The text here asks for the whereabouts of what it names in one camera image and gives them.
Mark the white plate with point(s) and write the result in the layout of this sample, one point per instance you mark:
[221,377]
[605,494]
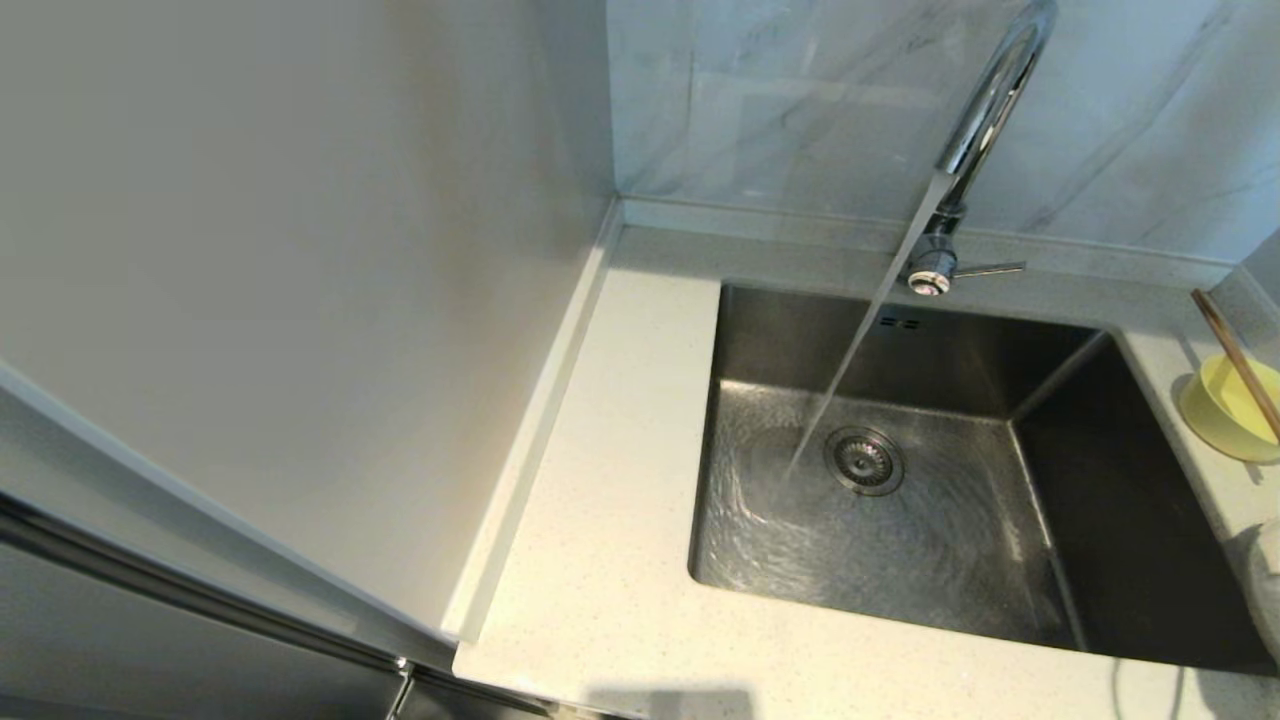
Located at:
[1270,590]

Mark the yellow plastic bowl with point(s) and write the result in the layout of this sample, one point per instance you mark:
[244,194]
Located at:
[1225,410]

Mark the stainless steel sink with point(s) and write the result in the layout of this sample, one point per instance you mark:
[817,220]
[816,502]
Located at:
[780,340]

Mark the chrome gooseneck faucet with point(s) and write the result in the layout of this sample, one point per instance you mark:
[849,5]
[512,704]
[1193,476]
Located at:
[985,110]

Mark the chrome faucet lever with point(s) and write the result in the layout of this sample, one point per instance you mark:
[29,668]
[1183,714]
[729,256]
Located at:
[990,268]

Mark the grey steel appliance door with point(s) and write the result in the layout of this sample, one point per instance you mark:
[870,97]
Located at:
[150,660]

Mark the round metal drain strainer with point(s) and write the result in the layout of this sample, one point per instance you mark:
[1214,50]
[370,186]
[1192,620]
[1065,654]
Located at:
[865,461]

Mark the wooden chopstick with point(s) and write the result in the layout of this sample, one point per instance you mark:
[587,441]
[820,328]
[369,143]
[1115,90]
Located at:
[1220,320]
[1212,318]

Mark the white tall cabinet panel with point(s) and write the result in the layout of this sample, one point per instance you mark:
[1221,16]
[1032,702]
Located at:
[300,250]

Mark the grey cabinet front under counter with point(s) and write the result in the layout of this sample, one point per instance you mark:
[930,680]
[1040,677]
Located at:
[450,705]

